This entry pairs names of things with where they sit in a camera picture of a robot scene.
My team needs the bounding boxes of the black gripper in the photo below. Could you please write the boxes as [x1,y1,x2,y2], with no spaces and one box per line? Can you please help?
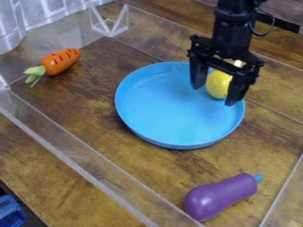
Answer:
[187,8,265,106]

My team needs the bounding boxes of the yellow toy lemon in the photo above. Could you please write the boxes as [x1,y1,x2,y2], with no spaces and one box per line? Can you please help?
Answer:
[206,71,233,99]

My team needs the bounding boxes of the blue round tray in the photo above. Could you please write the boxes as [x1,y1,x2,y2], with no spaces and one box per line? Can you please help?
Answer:
[115,62,246,150]

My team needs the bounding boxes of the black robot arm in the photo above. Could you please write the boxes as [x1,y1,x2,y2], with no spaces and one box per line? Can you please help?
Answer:
[187,0,265,106]

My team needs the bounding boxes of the orange toy carrot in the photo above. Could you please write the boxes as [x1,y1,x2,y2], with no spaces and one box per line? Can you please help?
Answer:
[25,48,82,86]

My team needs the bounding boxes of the purple toy eggplant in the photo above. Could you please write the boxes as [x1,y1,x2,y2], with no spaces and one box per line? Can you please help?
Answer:
[185,173,265,222]

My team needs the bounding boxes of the blue plastic object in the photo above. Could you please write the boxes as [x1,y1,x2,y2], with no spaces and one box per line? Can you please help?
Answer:
[0,195,27,227]

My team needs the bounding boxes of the black cable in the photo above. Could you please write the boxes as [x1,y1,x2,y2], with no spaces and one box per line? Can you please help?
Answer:
[247,5,277,37]

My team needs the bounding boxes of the clear acrylic enclosure wall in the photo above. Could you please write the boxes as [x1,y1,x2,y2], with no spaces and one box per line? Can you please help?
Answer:
[0,0,303,227]

